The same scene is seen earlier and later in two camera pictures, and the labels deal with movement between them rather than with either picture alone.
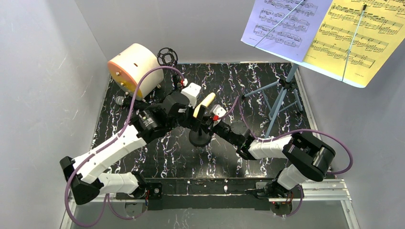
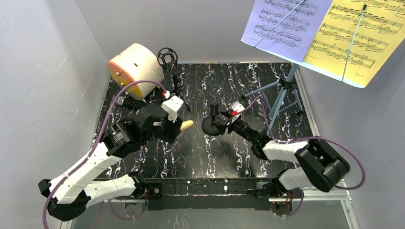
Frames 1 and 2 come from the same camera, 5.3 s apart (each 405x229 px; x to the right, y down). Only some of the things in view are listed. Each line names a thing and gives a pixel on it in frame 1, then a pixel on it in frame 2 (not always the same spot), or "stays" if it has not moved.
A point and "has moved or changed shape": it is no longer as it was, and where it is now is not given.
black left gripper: [186, 114] -> [172, 129]
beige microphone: [205, 102] has moved or changed shape
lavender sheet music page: [287, 27] stays
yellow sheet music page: [357, 37] stays
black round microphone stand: [200, 137] has moved or changed shape
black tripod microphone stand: [168, 57] stays
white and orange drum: [128, 68] stays
